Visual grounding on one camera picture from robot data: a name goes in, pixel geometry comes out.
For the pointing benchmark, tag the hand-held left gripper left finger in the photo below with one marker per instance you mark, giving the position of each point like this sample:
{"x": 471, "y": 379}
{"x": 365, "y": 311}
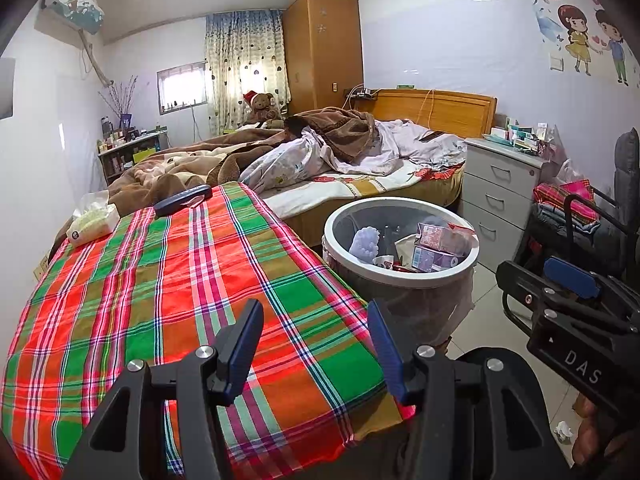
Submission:
{"x": 245, "y": 350}

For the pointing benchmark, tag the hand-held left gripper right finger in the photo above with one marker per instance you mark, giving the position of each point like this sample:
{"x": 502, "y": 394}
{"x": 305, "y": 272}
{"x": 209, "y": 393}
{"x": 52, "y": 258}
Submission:
{"x": 387, "y": 355}

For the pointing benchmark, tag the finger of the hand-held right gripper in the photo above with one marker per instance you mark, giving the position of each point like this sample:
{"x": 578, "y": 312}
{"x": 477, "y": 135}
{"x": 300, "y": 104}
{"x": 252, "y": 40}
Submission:
{"x": 520, "y": 285}
{"x": 570, "y": 275}

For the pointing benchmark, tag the white trash bin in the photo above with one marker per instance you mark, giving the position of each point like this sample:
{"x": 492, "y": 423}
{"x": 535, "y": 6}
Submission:
{"x": 400, "y": 280}
{"x": 415, "y": 315}

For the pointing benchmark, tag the pink plastic wrapper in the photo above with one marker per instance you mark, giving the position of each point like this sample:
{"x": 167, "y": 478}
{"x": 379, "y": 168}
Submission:
{"x": 460, "y": 227}

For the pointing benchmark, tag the pink box purple print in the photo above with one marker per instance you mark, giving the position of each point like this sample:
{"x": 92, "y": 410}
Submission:
{"x": 435, "y": 259}

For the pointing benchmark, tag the red can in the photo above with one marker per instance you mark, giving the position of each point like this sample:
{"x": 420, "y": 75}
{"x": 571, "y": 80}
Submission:
{"x": 404, "y": 266}

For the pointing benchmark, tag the pale pink box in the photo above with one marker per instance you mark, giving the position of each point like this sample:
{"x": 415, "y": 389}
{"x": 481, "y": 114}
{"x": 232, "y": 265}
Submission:
{"x": 440, "y": 237}

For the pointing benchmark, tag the white carton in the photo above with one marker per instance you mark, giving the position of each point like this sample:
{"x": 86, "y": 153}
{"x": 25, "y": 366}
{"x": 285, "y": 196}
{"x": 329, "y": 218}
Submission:
{"x": 407, "y": 247}

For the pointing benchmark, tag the white foam net sleeve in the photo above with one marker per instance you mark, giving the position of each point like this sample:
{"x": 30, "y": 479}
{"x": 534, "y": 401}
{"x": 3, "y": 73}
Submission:
{"x": 365, "y": 245}

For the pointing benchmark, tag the person's right hand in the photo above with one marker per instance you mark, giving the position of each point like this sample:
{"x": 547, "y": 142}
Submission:
{"x": 592, "y": 435}

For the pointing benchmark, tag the dark folded clothes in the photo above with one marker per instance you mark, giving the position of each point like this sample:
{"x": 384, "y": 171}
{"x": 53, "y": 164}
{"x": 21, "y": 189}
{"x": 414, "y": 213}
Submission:
{"x": 550, "y": 230}

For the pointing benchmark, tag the crumpled tissue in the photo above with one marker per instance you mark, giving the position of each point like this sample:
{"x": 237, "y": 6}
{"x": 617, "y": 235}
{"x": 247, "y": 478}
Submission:
{"x": 564, "y": 431}

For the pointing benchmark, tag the folded plaid cloth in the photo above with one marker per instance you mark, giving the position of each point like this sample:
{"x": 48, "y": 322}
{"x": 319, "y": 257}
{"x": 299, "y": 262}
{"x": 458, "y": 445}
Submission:
{"x": 565, "y": 197}

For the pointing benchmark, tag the grey drawer nightstand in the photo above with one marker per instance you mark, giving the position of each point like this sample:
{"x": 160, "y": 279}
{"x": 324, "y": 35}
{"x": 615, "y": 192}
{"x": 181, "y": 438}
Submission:
{"x": 500, "y": 195}

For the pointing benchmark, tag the white plastic bag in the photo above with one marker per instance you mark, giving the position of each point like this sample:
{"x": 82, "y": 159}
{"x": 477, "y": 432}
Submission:
{"x": 570, "y": 172}

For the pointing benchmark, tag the black chair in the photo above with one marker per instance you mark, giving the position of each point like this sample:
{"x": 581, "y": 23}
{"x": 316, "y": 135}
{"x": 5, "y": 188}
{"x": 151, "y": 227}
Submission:
{"x": 627, "y": 170}

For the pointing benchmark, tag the pile of small boxes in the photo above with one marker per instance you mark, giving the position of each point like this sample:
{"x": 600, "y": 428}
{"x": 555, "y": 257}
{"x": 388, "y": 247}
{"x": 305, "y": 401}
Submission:
{"x": 520, "y": 135}

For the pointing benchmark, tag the dark blue glasses case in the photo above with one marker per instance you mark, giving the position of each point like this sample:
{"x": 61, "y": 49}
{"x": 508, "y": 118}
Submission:
{"x": 180, "y": 201}

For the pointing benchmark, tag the patterned bed sheet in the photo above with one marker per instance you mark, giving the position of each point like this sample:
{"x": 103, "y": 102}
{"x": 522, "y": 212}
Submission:
{"x": 340, "y": 187}

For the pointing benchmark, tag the wooden bed headboard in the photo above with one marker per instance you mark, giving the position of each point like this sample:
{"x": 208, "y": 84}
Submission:
{"x": 450, "y": 112}

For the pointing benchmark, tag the white floral quilt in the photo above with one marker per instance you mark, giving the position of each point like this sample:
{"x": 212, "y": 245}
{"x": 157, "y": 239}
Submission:
{"x": 280, "y": 165}

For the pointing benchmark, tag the brown blanket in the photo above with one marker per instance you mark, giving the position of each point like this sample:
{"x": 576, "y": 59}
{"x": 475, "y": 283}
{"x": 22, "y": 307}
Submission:
{"x": 175, "y": 170}

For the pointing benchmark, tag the tissue pack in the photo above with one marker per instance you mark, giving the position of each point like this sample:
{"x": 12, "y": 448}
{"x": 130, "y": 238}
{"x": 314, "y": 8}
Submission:
{"x": 92, "y": 225}

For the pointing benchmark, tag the cluttered shelf unit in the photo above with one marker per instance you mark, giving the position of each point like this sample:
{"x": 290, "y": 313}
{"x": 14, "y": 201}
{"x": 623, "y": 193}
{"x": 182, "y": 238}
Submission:
{"x": 130, "y": 147}

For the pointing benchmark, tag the brown teddy bear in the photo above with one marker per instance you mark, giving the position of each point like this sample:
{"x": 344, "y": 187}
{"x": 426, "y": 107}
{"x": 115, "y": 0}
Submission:
{"x": 260, "y": 107}

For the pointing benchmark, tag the power strip with chargers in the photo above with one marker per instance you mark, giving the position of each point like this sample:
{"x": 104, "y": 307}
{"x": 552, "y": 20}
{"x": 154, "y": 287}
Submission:
{"x": 362, "y": 92}

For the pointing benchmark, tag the branches in blue vase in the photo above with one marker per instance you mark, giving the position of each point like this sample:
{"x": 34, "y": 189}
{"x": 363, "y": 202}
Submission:
{"x": 125, "y": 120}

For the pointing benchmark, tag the window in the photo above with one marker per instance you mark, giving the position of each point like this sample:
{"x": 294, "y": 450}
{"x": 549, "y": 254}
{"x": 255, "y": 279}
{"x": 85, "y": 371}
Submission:
{"x": 180, "y": 85}

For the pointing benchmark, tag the patterned curtain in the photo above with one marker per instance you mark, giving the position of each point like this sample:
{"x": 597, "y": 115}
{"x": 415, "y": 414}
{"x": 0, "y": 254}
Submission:
{"x": 230, "y": 70}

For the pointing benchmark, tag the wooden wardrobe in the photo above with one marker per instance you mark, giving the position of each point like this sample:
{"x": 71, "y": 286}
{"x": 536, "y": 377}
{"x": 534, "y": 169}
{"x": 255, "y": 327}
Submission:
{"x": 320, "y": 50}

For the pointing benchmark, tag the air conditioner pipe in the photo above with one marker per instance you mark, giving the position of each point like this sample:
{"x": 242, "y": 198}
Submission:
{"x": 92, "y": 60}

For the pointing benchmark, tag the air conditioner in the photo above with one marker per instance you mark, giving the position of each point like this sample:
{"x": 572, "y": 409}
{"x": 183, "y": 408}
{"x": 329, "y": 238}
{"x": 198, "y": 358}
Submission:
{"x": 70, "y": 10}

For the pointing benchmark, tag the white wall switch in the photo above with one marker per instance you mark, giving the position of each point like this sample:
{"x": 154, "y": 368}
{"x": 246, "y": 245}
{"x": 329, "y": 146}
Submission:
{"x": 557, "y": 62}

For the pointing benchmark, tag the yellowed wall socket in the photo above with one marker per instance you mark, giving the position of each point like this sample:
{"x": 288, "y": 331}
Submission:
{"x": 40, "y": 269}

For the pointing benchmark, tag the cartoon couple wall sticker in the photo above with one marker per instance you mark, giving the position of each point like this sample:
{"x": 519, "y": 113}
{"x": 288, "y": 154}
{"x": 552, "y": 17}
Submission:
{"x": 580, "y": 35}

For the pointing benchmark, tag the silver wall panel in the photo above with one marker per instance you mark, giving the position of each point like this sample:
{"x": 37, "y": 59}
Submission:
{"x": 6, "y": 87}

